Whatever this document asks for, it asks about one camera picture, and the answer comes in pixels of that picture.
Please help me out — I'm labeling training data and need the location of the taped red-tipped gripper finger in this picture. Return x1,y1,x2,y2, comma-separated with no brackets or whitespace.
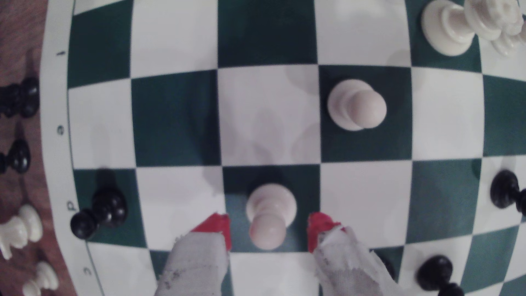
307,212,405,296
154,212,232,296

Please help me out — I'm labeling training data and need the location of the white pawn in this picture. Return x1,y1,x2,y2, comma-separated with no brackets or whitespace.
22,261,59,296
490,32,526,57
327,79,388,131
246,183,298,251

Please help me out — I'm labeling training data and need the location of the green white chess mat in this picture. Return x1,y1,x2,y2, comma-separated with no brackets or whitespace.
39,0,526,296

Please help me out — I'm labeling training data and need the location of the black pawn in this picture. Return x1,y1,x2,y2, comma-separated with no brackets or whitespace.
416,255,465,296
0,139,31,174
70,187,128,240
490,170,526,214

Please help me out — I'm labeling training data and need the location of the black knight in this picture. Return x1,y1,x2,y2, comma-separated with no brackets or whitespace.
0,77,40,118

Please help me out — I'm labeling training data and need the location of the white queen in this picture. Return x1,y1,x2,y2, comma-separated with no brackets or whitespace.
420,0,524,57

